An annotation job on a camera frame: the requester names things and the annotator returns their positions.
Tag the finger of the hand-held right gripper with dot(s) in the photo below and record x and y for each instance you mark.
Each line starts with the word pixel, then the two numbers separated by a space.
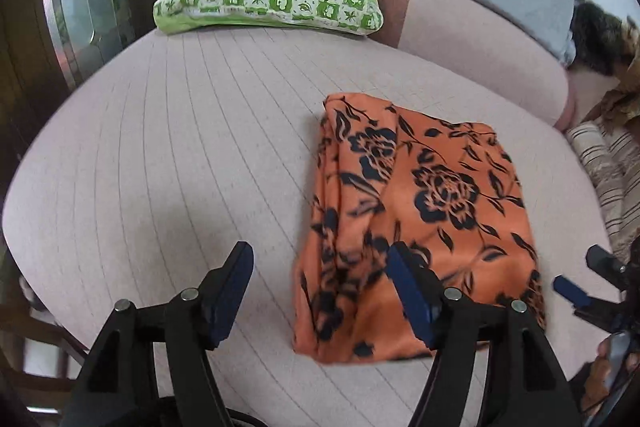
pixel 570 288
pixel 602 262

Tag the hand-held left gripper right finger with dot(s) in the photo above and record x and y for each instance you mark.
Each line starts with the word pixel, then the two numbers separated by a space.
pixel 411 299

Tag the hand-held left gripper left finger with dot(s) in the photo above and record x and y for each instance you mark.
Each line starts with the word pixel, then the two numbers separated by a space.
pixel 230 302

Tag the orange floral cloth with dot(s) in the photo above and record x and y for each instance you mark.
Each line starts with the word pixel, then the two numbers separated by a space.
pixel 425 217

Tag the person's right hand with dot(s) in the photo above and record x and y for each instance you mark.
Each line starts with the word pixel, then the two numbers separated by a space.
pixel 595 377

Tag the beige striped cloth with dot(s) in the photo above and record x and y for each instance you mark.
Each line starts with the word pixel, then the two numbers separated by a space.
pixel 607 167

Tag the pink striped bed sheet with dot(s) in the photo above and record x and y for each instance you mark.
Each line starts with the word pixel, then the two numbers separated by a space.
pixel 175 157

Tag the brown patterned cloth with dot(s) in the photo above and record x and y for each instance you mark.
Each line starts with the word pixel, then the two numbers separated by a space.
pixel 622 97

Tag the wooden chair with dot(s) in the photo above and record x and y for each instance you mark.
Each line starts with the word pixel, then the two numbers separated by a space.
pixel 30 337

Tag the dark furry cloth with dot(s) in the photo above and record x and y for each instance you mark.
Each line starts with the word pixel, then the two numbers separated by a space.
pixel 597 34

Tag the pink bolster pillow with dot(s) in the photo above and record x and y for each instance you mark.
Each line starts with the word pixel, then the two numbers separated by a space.
pixel 475 37

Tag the wooden door with glass panes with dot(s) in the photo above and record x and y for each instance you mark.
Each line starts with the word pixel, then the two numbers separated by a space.
pixel 90 7

